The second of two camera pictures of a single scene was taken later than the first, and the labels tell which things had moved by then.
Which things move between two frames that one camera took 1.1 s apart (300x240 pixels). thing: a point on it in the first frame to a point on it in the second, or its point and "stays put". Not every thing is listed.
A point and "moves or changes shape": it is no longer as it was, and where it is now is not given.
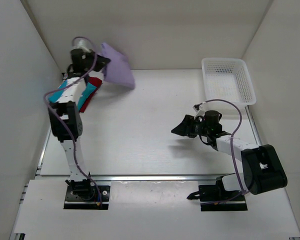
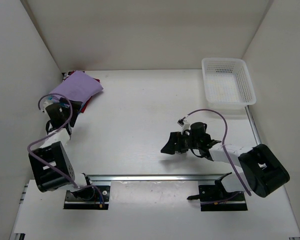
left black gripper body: [89, 57] to [76, 108]
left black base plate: [82, 195] stays put
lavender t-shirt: [118, 70] moves or changes shape
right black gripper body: [202, 130] to [188, 143]
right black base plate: [215, 198] stays put
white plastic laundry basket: [227, 79] stays put
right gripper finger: [187, 127] to [173, 144]
